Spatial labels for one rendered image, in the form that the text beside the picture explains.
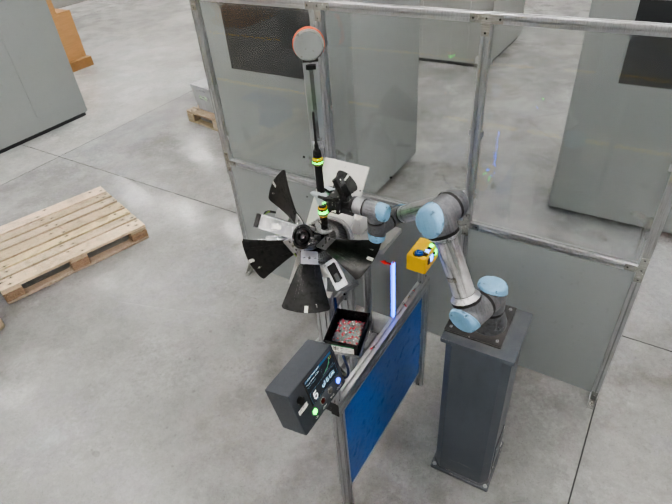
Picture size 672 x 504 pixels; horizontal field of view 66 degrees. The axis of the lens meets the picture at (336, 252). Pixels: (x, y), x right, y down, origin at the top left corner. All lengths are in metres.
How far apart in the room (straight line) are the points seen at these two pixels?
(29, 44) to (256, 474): 5.95
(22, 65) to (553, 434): 6.78
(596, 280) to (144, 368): 2.78
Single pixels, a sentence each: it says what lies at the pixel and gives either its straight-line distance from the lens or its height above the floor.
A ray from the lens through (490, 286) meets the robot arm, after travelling 2.11.
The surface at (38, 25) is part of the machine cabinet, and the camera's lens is 7.67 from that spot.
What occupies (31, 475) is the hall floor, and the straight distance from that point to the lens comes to 3.58.
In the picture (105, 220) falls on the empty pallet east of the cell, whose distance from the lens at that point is 5.11.
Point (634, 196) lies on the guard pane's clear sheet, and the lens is 2.63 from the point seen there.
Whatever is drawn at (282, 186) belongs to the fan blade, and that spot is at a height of 1.36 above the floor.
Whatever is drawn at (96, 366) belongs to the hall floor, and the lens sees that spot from 3.92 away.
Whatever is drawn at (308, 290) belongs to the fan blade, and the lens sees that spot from 2.45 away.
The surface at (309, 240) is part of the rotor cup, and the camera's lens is 2.41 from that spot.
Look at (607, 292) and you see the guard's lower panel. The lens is 2.93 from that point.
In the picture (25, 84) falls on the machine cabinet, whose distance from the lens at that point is 7.60.
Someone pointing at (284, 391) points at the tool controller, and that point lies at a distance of 1.76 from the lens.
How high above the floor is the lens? 2.63
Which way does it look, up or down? 38 degrees down
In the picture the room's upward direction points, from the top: 5 degrees counter-clockwise
